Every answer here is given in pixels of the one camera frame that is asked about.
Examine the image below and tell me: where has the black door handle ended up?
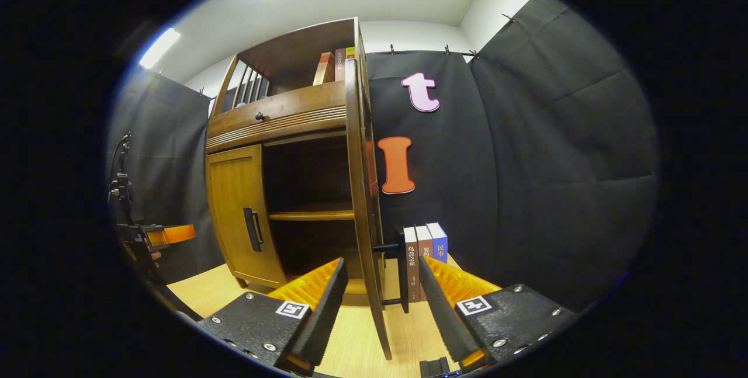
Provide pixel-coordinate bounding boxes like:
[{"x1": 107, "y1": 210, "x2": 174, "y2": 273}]
[
  {"x1": 243, "y1": 207, "x2": 265, "y2": 253},
  {"x1": 373, "y1": 226, "x2": 410, "y2": 314}
]

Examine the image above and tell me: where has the wooden double-door shoe cabinet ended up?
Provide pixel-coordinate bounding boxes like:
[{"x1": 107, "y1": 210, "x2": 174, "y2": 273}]
[{"x1": 205, "y1": 16, "x2": 380, "y2": 308}]

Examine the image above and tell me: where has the ceiling light panel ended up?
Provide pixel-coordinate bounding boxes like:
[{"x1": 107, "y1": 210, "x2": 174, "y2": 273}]
[{"x1": 138, "y1": 28, "x2": 182, "y2": 70}]

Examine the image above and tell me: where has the red brown book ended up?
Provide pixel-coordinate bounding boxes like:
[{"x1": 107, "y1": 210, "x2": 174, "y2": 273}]
[{"x1": 415, "y1": 225, "x2": 434, "y2": 263}]

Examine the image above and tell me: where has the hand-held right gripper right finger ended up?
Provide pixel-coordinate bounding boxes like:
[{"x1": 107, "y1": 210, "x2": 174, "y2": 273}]
[{"x1": 418, "y1": 255, "x2": 580, "y2": 373}]

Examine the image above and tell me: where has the wooden inner shelf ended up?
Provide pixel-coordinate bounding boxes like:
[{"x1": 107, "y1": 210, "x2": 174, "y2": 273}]
[{"x1": 269, "y1": 210, "x2": 356, "y2": 221}]

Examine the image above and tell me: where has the orange book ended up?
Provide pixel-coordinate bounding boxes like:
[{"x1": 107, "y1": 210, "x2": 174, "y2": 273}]
[{"x1": 313, "y1": 52, "x2": 335, "y2": 86}]

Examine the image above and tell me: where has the wooden cabinet door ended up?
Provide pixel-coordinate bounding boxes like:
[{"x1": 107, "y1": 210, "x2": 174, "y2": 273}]
[
  {"x1": 206, "y1": 144, "x2": 288, "y2": 290},
  {"x1": 345, "y1": 58, "x2": 393, "y2": 361}
]

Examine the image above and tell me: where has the black left door handle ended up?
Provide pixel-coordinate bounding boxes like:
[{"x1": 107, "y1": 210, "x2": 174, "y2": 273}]
[{"x1": 243, "y1": 207, "x2": 265, "y2": 253}]

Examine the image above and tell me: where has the brown white book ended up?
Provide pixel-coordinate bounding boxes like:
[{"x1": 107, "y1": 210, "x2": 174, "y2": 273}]
[{"x1": 403, "y1": 226, "x2": 421, "y2": 304}]

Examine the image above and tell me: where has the black right door handle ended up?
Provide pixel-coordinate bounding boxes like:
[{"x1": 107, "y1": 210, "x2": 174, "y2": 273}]
[{"x1": 373, "y1": 226, "x2": 410, "y2": 314}]

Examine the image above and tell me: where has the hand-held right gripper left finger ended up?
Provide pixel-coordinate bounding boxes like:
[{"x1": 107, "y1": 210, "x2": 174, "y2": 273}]
[{"x1": 196, "y1": 257, "x2": 349, "y2": 376}]

